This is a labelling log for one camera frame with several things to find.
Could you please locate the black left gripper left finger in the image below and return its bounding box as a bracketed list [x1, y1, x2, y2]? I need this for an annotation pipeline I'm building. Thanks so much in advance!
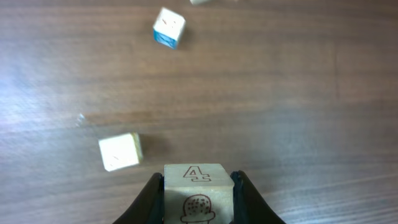
[113, 173, 164, 224]

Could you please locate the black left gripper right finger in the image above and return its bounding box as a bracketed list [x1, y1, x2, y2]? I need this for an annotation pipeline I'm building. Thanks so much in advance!
[230, 170, 285, 224]

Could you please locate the red O wooden block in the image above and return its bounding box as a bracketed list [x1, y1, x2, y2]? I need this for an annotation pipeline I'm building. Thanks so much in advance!
[164, 164, 234, 224]

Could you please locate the yellow edged wooden block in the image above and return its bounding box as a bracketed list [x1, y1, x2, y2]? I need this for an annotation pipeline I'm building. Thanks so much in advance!
[98, 133, 144, 172]

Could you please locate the blue X B wooden block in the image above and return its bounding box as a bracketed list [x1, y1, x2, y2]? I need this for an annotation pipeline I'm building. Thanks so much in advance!
[153, 7, 186, 49]

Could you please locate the green V wooden block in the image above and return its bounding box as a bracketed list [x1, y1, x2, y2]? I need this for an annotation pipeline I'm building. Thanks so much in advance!
[190, 0, 211, 6]

